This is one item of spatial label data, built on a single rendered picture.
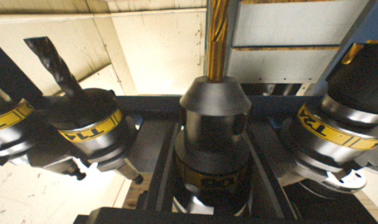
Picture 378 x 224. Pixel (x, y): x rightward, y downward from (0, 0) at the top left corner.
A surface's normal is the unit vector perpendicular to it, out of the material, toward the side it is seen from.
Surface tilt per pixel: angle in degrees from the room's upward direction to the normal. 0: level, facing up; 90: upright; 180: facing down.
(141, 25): 90
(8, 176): 90
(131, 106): 180
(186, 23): 90
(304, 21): 90
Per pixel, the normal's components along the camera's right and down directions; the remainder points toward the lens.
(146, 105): -0.04, -0.77
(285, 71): -0.06, 0.64
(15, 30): 1.00, 0.01
